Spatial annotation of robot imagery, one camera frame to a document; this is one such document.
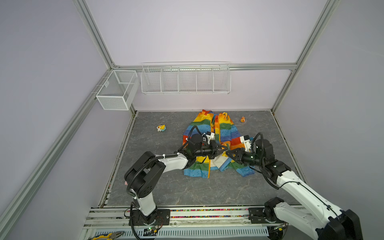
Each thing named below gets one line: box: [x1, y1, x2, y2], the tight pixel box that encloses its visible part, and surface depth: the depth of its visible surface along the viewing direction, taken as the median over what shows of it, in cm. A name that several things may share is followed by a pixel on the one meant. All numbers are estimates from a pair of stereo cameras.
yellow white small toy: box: [156, 124, 167, 132], surface depth 109 cm
